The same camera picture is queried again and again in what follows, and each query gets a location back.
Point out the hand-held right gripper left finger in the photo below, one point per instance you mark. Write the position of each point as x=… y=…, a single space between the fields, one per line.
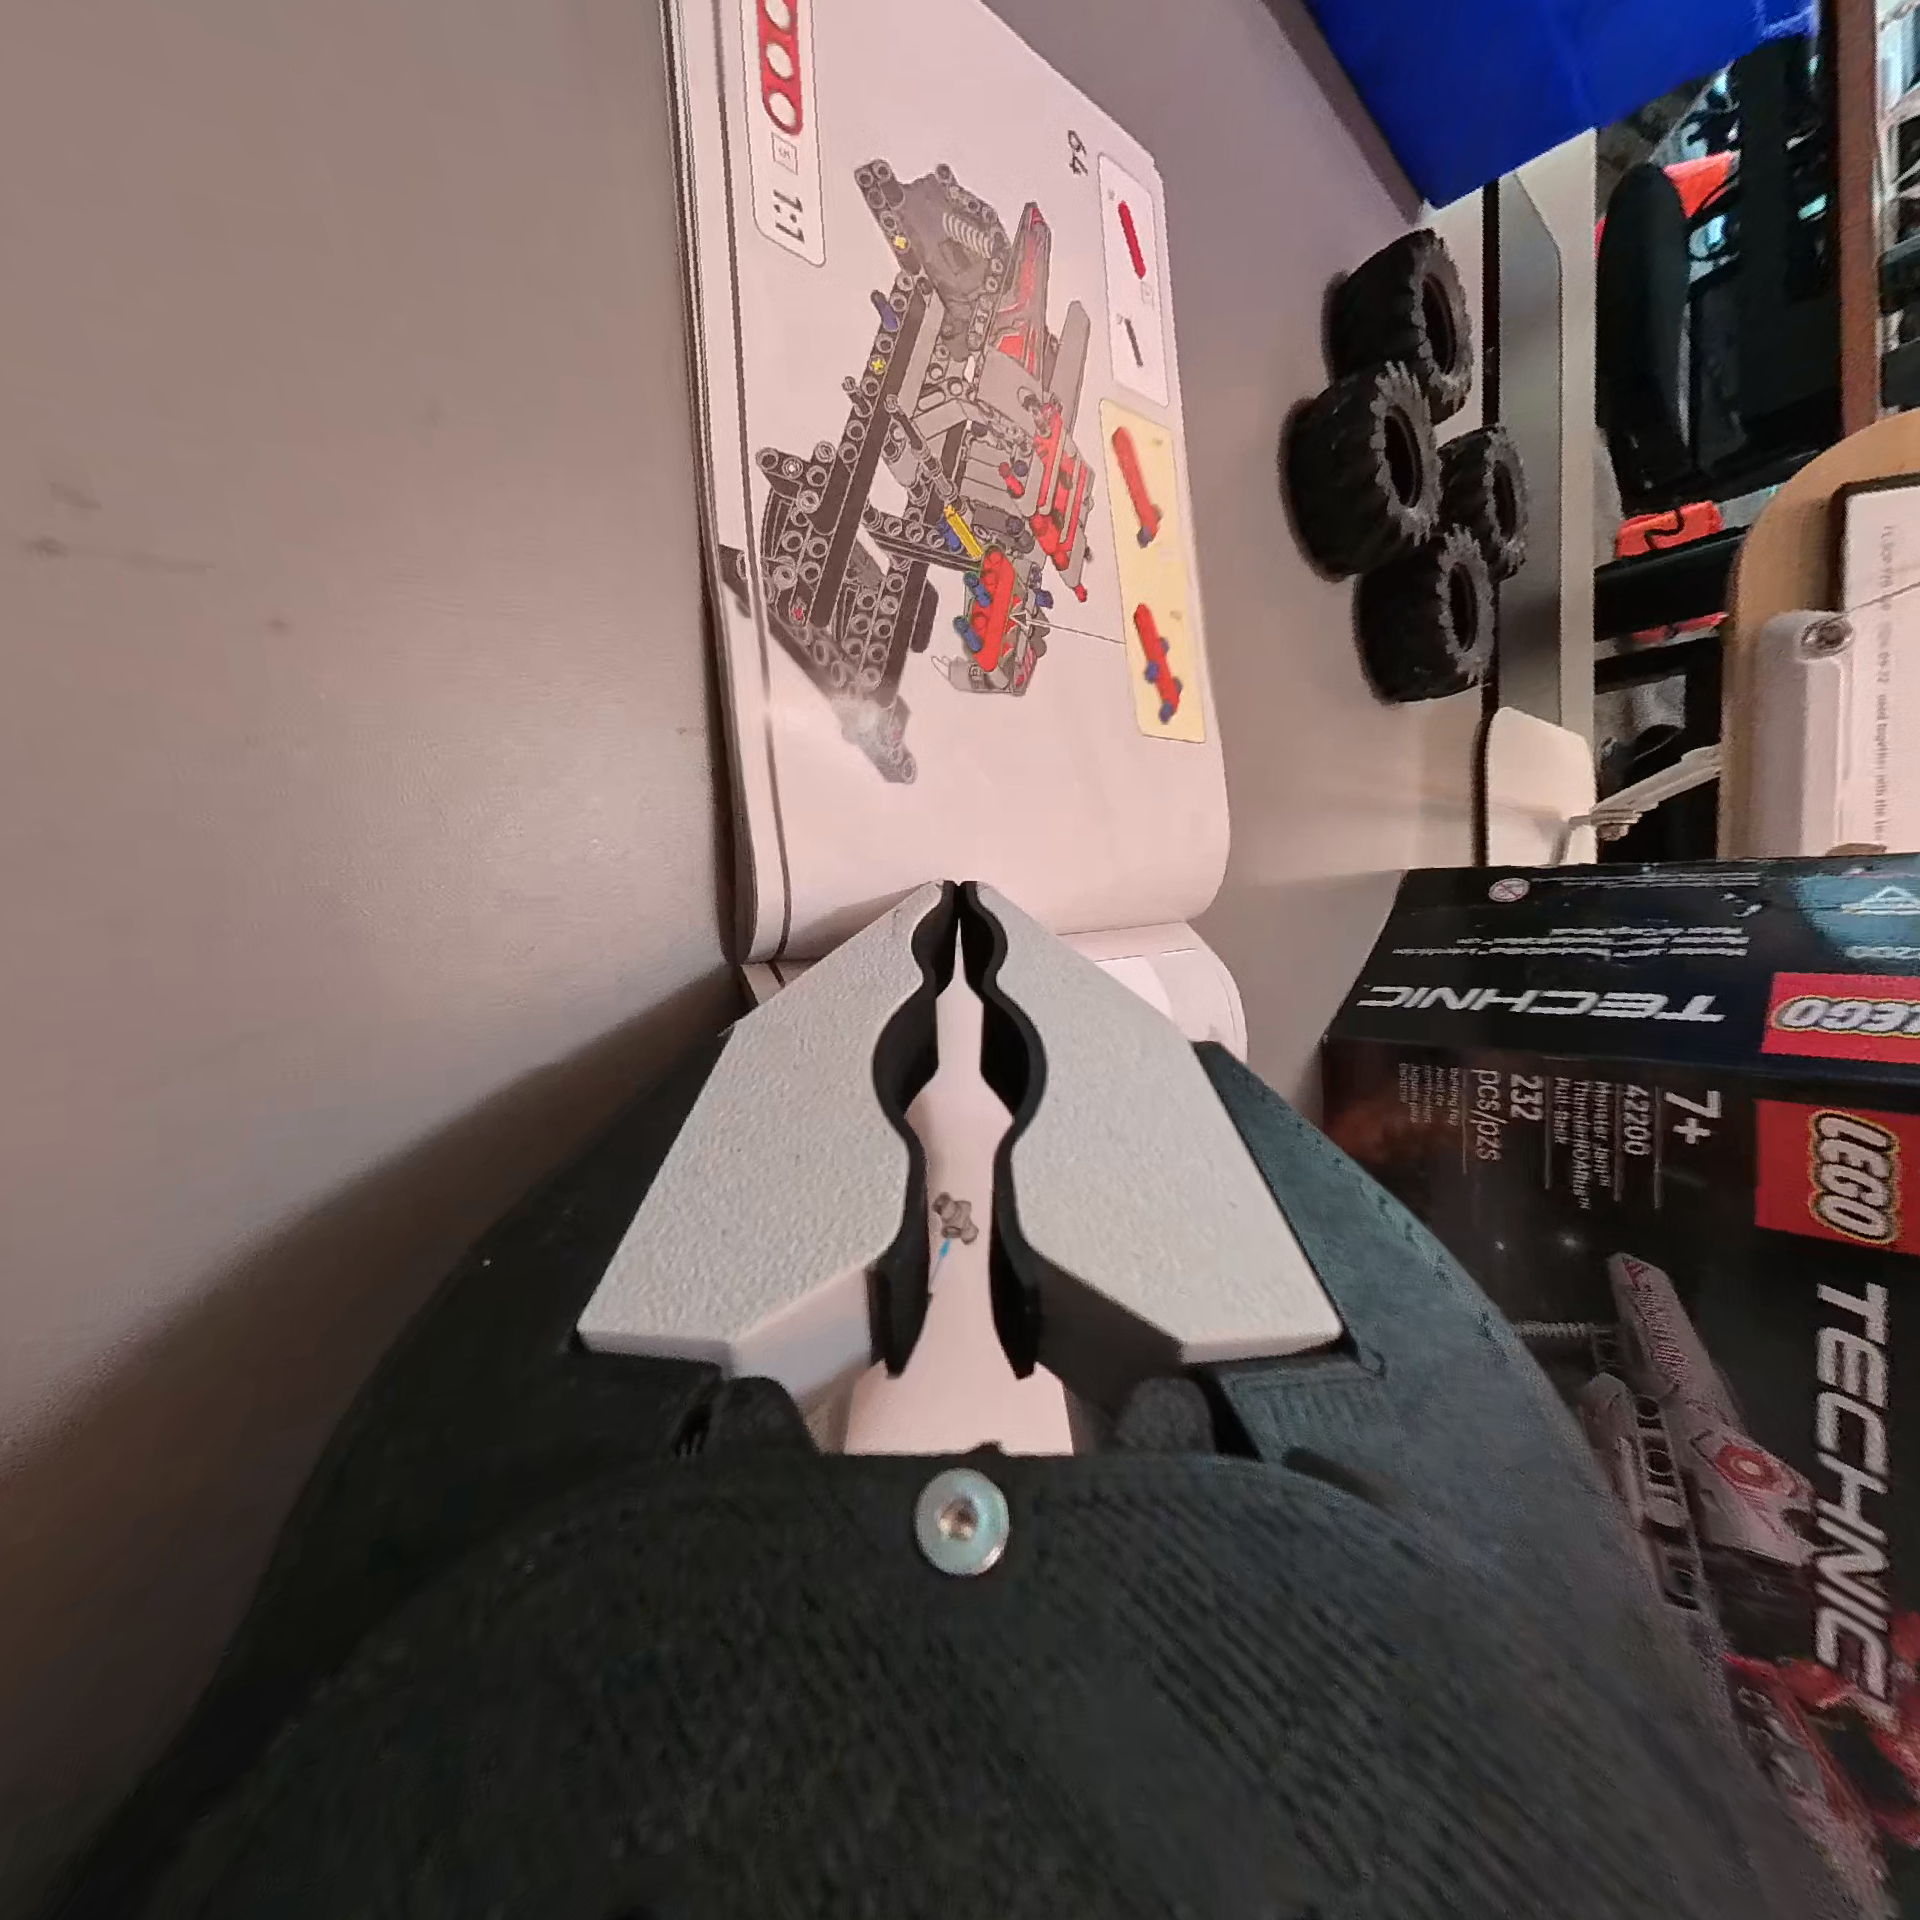
x=751 y=1201

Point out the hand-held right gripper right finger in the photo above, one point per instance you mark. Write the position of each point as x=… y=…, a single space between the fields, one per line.
x=1171 y=1201

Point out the blue plastic bin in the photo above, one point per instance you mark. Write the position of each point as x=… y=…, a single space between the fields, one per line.
x=1500 y=90

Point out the black building set box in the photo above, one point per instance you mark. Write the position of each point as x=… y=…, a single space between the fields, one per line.
x=1621 y=1230

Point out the black office chair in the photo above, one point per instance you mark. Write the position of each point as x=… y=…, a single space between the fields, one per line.
x=1664 y=331

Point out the white paper sheet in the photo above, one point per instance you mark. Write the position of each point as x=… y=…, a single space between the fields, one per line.
x=1882 y=674

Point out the grey desk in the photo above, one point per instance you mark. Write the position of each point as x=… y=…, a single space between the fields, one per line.
x=300 y=600

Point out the building instruction booklet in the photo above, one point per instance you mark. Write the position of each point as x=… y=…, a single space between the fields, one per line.
x=900 y=781

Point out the white plastic bracket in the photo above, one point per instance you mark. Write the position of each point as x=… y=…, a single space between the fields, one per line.
x=1793 y=721

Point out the round wooden board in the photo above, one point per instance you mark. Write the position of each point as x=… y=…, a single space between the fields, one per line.
x=1778 y=540

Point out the white metal stand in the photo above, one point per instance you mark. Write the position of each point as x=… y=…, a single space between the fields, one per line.
x=1539 y=781

